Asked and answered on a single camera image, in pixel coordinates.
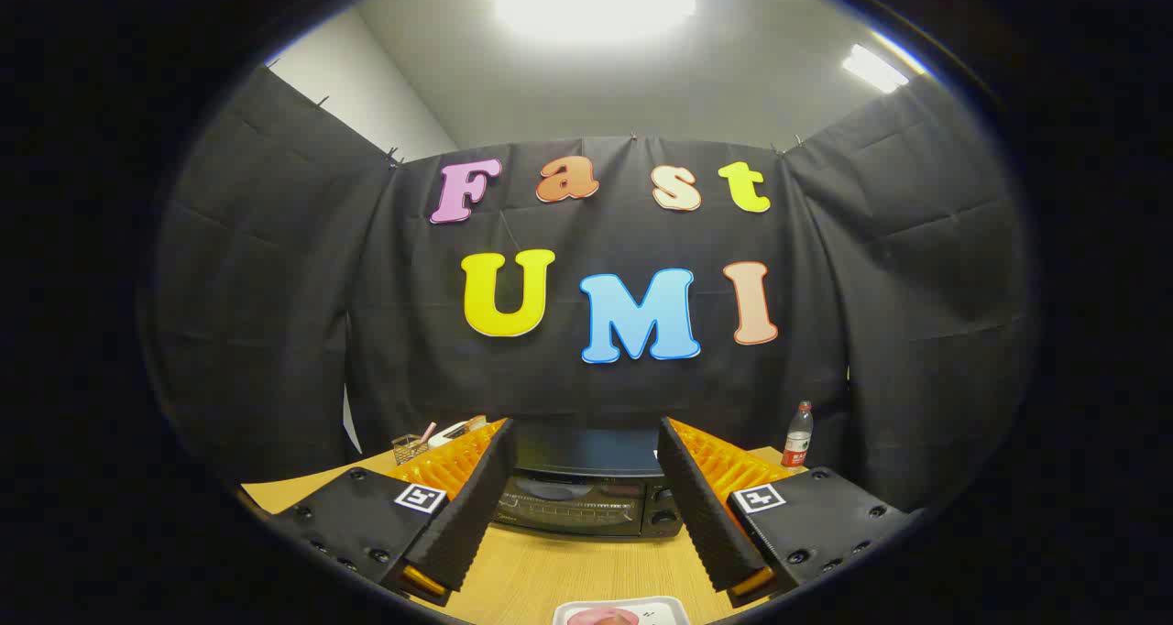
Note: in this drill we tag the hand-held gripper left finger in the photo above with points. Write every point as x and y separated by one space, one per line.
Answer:
463 515

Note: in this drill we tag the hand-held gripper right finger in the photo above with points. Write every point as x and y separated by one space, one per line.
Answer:
706 515

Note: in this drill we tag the white square plate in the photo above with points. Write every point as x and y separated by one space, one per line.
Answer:
664 607

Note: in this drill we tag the toaster oven glass door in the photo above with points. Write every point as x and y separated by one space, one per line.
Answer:
568 506

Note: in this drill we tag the black toaster oven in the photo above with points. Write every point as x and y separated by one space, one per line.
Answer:
586 451

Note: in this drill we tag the pink ham slice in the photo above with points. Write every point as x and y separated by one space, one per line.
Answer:
600 617

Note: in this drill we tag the black oven knob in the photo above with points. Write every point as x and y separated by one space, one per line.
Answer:
662 518
662 494

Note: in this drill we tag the white pop-up toaster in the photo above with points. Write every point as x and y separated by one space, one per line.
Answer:
449 434

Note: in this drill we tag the red label water bottle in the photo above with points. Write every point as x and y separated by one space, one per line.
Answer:
797 442

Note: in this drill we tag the small ceiling light panel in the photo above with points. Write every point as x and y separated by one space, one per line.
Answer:
875 68

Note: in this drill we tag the large ceiling light panel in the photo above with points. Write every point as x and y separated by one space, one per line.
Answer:
596 2

